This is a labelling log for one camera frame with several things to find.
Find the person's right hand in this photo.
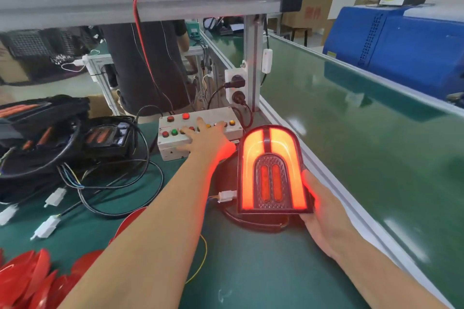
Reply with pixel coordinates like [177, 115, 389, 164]
[299, 169, 360, 259]

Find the person's left hand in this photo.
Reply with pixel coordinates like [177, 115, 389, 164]
[179, 118, 238, 169]

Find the coloured wire harness with connector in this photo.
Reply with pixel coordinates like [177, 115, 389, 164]
[185, 188, 239, 284]

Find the pile of black lamp housings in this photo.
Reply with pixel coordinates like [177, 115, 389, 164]
[0, 117, 164, 241]

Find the person's left forearm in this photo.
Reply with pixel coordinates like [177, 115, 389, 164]
[58, 156, 233, 309]

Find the person's right forearm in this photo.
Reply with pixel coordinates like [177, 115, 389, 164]
[330, 229, 454, 309]

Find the beige test button box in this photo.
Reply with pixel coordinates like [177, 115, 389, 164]
[157, 107, 245, 161]

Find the white power strip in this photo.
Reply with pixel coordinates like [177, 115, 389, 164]
[225, 66, 253, 128]

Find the white metal stand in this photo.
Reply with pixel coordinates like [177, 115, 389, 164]
[82, 52, 120, 114]

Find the cardboard box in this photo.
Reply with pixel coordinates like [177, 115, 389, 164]
[281, 0, 339, 29]

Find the blue plastic crate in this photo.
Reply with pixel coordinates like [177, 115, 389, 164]
[322, 4, 464, 103]

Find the black mesh basket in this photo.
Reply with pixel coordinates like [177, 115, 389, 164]
[3, 28, 73, 60]

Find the pile of red lens covers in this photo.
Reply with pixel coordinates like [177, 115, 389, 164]
[0, 207, 146, 309]

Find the white switch box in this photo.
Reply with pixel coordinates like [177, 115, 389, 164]
[261, 48, 274, 74]

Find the red power cable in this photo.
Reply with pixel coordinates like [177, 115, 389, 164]
[130, 0, 178, 114]

